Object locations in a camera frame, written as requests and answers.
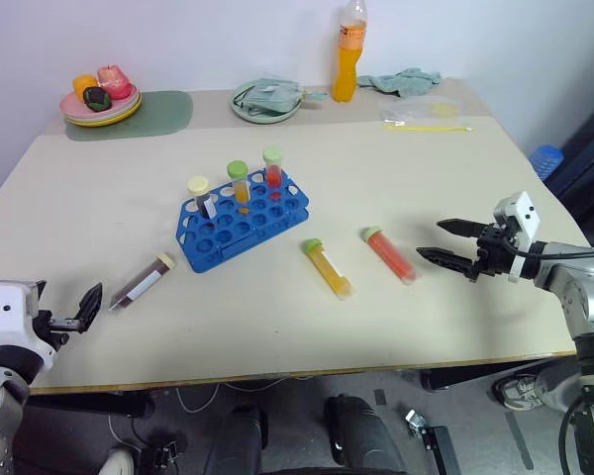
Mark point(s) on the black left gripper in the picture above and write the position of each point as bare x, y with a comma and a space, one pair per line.
54, 330

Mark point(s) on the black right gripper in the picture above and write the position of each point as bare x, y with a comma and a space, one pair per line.
495, 250

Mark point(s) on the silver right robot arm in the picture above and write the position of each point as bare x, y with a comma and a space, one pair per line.
584, 292

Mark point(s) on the cream cap dark liquid tube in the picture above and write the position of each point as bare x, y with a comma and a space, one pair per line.
199, 187
141, 283

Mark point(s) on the green cap red liquid tube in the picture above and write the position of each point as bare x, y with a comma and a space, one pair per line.
273, 163
391, 255

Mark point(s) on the green cap yellow liquid tube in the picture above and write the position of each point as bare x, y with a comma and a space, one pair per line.
329, 269
238, 174

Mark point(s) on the blue test tube rack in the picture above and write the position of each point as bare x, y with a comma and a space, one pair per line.
237, 232

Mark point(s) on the yellow thin stick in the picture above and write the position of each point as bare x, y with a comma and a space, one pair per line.
425, 127

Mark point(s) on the blue ribbed bottle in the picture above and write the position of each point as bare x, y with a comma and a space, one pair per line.
547, 161

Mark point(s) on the clear plastic bag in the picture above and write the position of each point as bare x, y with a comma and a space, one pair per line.
416, 110

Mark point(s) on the dark blue black furniture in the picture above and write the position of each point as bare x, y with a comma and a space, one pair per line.
591, 168

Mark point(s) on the white shoe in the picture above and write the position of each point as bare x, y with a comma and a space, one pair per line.
116, 462

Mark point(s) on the grey sneaker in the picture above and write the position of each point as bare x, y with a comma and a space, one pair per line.
522, 392

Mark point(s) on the green cloth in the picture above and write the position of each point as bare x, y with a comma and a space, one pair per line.
406, 81

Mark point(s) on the yellow plate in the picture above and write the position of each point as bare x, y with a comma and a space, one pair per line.
101, 124

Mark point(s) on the pink plate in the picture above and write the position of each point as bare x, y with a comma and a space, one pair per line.
76, 106

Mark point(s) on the orange drink bottle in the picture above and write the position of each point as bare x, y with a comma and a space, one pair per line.
348, 74

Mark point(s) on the light green plate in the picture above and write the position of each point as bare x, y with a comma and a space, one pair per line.
128, 108

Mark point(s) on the dark green toy fruit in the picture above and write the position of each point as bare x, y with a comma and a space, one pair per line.
97, 99

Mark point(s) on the green placemat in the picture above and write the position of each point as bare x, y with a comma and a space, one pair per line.
163, 111

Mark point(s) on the dark rounded shape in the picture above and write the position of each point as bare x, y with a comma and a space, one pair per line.
364, 435

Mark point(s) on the orange toy fruit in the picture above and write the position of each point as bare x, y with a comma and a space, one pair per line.
83, 84

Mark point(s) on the red toy apple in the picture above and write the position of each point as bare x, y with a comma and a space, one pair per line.
115, 80

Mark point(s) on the pale green fabric pouch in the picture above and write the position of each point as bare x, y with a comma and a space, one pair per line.
272, 96

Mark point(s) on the pale green round plate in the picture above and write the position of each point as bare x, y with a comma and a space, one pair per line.
257, 116

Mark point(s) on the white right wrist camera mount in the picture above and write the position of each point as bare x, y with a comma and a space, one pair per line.
524, 215

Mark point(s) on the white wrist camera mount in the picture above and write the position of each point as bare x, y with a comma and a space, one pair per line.
524, 215
5, 312

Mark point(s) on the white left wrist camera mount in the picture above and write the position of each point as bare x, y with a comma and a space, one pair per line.
5, 312

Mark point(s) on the black table frame bar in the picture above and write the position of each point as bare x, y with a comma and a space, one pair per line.
94, 406
475, 376

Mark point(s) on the black caster bracket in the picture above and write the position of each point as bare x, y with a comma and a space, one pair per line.
163, 452
435, 443

